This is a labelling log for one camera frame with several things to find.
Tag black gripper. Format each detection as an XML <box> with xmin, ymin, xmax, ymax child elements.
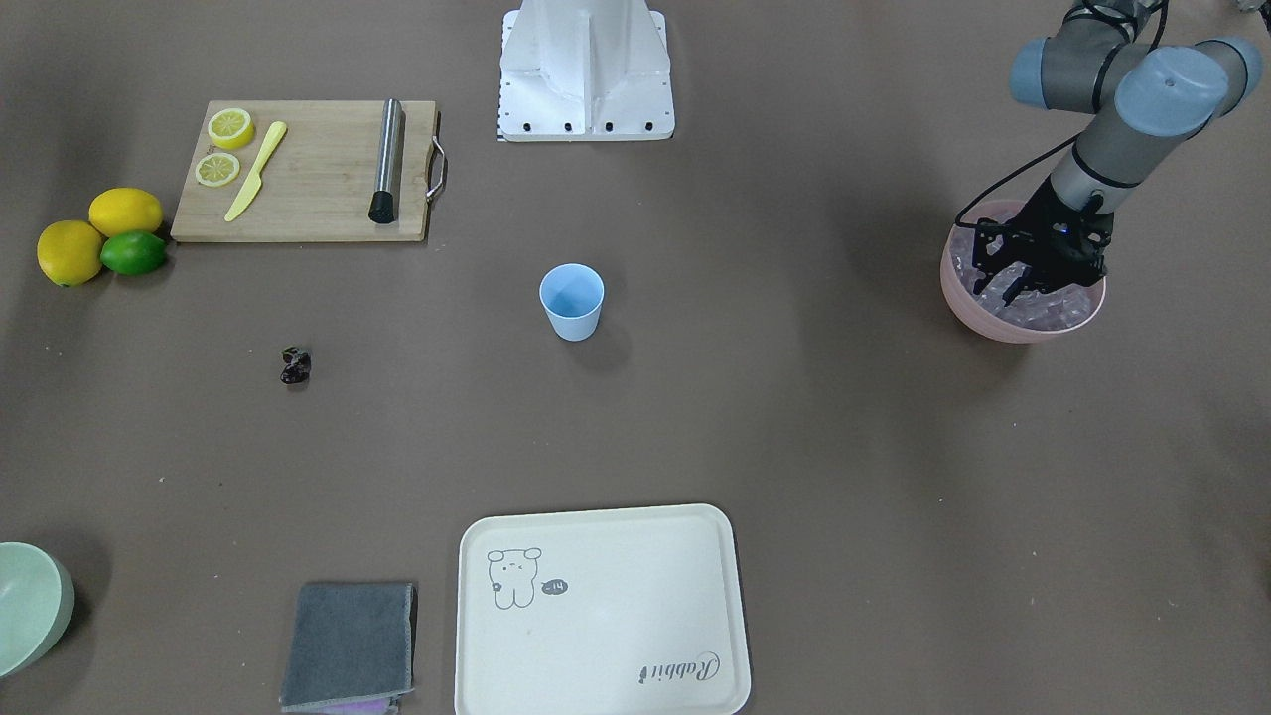
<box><xmin>971</xmin><ymin>180</ymin><xmax>1113</xmax><ymax>307</ymax></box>

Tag dark red cherries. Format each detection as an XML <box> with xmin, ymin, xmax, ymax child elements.
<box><xmin>280</xmin><ymin>345</ymin><xmax>311</xmax><ymax>386</ymax></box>

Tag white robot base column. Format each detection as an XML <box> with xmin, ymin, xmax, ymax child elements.
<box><xmin>496</xmin><ymin>1</ymin><xmax>676</xmax><ymax>142</ymax></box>

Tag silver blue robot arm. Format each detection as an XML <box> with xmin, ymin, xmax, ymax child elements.
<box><xmin>971</xmin><ymin>1</ymin><xmax>1266</xmax><ymax>304</ymax></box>

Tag pink bowl of ice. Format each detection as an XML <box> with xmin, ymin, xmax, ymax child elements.
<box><xmin>941</xmin><ymin>226</ymin><xmax>1107</xmax><ymax>345</ymax></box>

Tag light blue plastic cup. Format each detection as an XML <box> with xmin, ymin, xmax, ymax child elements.
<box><xmin>538</xmin><ymin>263</ymin><xmax>608</xmax><ymax>343</ymax></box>

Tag cream rectangular tray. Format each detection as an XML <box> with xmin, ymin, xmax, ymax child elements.
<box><xmin>454</xmin><ymin>503</ymin><xmax>751</xmax><ymax>714</ymax></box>

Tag steel cylinder black tip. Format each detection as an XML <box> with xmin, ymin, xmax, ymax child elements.
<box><xmin>367</xmin><ymin>98</ymin><xmax>405</xmax><ymax>224</ymax></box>

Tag wooden cutting board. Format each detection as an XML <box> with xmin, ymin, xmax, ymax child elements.
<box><xmin>172</xmin><ymin>99</ymin><xmax>438</xmax><ymax>243</ymax></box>

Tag grey folded cloth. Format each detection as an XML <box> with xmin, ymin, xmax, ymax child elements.
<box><xmin>280</xmin><ymin>580</ymin><xmax>416</xmax><ymax>714</ymax></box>

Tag yellow plastic knife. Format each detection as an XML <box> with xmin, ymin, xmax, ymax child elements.
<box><xmin>222</xmin><ymin>119</ymin><xmax>289</xmax><ymax>222</ymax></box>

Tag lemon half slice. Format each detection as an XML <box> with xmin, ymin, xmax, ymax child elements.
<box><xmin>206</xmin><ymin>107</ymin><xmax>255</xmax><ymax>151</ymax></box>
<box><xmin>194</xmin><ymin>151</ymin><xmax>241</xmax><ymax>189</ymax></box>

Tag green lime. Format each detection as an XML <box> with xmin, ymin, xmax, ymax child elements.
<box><xmin>99</xmin><ymin>230</ymin><xmax>167</xmax><ymax>276</ymax></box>

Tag yellow lemon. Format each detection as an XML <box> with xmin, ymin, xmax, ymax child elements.
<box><xmin>89</xmin><ymin>187</ymin><xmax>165</xmax><ymax>237</ymax></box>
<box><xmin>37</xmin><ymin>220</ymin><xmax>105</xmax><ymax>288</ymax></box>

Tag mint green bowl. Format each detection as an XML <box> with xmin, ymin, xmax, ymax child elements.
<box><xmin>1</xmin><ymin>542</ymin><xmax>75</xmax><ymax>677</ymax></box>

